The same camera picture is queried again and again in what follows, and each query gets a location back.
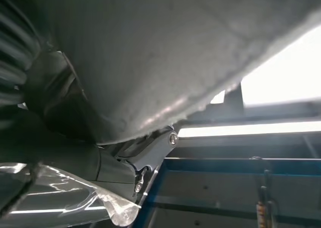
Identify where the blue metal shelf rack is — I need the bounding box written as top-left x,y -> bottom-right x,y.
132,156 -> 321,228

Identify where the clear plastic film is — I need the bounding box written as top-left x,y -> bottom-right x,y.
0,162 -> 142,228

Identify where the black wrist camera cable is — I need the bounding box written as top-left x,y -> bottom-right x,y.
0,163 -> 39,217

